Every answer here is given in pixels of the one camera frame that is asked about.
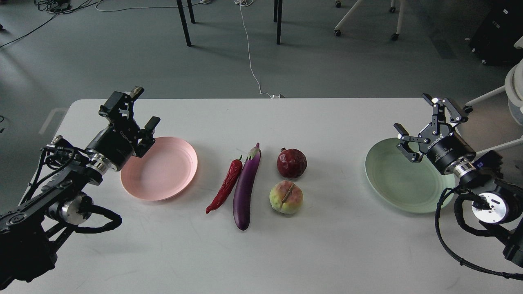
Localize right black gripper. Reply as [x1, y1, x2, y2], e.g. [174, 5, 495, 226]
[394, 94, 476, 175]

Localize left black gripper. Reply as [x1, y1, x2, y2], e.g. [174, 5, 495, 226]
[85, 86, 161, 171]

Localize red chili pepper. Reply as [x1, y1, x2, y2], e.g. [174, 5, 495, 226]
[205, 156, 243, 214]

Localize red pomegranate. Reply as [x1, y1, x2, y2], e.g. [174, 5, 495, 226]
[277, 148, 308, 178]

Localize purple eggplant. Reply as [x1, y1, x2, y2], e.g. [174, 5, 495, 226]
[233, 143, 261, 231]

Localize yellow-pink peach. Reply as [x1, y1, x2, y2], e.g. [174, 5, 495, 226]
[269, 180, 303, 214]

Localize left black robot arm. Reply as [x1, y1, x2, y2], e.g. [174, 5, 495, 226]
[0, 86, 160, 289]

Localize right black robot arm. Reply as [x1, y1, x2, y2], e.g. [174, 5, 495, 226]
[394, 93, 522, 281]

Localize green plate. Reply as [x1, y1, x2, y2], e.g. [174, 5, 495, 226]
[364, 138, 456, 214]

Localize pink plate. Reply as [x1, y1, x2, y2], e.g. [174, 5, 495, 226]
[120, 136, 198, 201]

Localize white office chair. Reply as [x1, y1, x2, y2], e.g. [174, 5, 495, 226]
[464, 37, 523, 156]

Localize black equipment case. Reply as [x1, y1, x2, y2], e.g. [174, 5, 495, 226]
[469, 0, 523, 66]

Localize black table legs left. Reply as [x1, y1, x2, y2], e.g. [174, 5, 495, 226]
[176, 0, 196, 47]

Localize black table legs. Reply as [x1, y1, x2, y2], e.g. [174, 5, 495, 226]
[176, 0, 196, 47]
[273, 0, 283, 45]

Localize white chair base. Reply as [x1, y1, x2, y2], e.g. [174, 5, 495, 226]
[333, 0, 407, 42]

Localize black table legs right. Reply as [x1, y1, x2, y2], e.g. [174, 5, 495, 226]
[273, 0, 283, 45]

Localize black floor cables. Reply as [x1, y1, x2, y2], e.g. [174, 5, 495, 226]
[0, 0, 103, 49]

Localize white floor cable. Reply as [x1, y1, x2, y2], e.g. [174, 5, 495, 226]
[234, 0, 282, 99]

